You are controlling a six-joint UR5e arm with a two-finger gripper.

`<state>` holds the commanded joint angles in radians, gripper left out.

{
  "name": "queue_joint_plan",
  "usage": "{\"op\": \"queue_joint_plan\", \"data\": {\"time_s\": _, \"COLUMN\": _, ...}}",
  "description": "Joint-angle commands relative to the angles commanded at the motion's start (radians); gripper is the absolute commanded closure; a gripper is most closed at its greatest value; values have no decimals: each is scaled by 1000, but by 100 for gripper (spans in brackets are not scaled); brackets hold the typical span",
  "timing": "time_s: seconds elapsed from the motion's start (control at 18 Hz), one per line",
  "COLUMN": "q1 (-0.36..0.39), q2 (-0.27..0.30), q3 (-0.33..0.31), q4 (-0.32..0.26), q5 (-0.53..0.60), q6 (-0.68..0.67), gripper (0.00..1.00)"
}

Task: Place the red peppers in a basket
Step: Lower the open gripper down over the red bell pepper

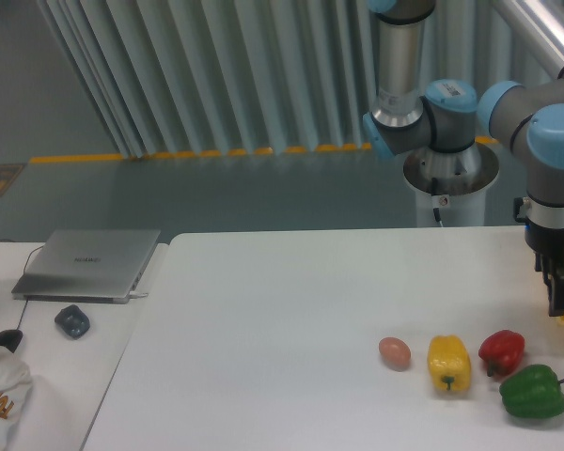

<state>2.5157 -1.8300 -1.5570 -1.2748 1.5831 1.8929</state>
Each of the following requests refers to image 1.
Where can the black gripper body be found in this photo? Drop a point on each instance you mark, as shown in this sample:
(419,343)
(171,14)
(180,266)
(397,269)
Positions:
(547,245)

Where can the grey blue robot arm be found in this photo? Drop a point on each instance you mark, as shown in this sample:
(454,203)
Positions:
(436,126)

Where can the red bell pepper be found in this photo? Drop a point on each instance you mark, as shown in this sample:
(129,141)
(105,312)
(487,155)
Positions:
(502,352)

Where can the green bell pepper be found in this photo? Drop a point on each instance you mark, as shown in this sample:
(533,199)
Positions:
(533,393)

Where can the yellow bell pepper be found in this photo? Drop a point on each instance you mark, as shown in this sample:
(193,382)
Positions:
(449,364)

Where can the brown egg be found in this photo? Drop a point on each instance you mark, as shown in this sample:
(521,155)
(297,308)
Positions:
(395,353)

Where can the white pleated curtain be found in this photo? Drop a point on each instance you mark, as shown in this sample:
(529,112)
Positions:
(225,77)

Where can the silver closed laptop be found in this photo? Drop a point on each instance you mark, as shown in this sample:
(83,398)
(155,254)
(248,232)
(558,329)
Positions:
(92,266)

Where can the dark blue small tray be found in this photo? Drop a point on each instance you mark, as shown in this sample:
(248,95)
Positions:
(72,321)

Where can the black computer mouse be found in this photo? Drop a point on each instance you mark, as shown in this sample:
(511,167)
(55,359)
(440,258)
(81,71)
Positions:
(11,339)

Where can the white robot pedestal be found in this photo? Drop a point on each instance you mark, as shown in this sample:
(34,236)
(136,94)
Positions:
(451,197)

